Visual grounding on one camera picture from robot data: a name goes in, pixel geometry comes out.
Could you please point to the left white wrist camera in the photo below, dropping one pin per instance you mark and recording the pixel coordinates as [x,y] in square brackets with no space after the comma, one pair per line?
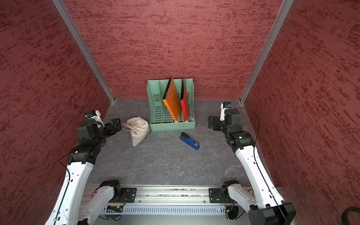
[96,116]

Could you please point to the blue black stapler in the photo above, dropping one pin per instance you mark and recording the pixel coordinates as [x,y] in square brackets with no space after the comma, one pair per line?
[188,140]

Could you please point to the left aluminium corner post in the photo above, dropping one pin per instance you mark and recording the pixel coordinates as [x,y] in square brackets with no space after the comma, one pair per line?
[65,15]

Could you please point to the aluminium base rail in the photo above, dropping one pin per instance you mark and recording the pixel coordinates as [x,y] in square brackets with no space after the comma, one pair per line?
[167,200]

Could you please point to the beige cloth soil bag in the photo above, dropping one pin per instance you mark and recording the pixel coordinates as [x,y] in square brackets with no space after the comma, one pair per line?
[138,128]

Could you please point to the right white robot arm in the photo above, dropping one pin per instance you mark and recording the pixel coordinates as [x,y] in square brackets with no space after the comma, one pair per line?
[266,206]

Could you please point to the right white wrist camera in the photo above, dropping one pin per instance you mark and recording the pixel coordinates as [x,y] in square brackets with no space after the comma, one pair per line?
[224,106]

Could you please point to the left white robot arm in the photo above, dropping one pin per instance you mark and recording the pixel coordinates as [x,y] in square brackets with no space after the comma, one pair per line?
[92,135]

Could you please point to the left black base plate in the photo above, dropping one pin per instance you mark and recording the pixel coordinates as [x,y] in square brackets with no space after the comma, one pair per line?
[126,195]

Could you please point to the aluminium corner post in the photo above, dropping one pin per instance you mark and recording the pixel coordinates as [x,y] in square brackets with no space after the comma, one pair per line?
[65,15]
[279,20]

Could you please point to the right aluminium corner post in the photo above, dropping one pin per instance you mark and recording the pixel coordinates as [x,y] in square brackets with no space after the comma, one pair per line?
[279,20]

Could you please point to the red folder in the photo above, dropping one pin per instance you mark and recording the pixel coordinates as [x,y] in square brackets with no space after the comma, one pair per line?
[184,100]

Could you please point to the green file organizer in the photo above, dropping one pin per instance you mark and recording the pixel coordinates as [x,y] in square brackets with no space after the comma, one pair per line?
[161,119]

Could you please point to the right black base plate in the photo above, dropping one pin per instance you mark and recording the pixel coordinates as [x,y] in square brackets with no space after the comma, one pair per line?
[216,196]

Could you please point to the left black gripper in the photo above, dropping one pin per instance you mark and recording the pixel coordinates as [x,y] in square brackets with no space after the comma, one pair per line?
[112,131]

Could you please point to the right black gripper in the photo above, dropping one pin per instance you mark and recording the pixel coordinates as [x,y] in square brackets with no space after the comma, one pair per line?
[216,119]

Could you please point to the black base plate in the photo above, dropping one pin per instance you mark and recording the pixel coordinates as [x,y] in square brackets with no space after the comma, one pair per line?
[126,195]
[216,196]

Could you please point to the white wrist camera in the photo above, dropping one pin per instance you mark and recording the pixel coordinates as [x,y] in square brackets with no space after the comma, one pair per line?
[96,116]
[224,106]

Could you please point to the orange folder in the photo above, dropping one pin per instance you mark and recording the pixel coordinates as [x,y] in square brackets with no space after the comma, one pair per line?
[172,101]

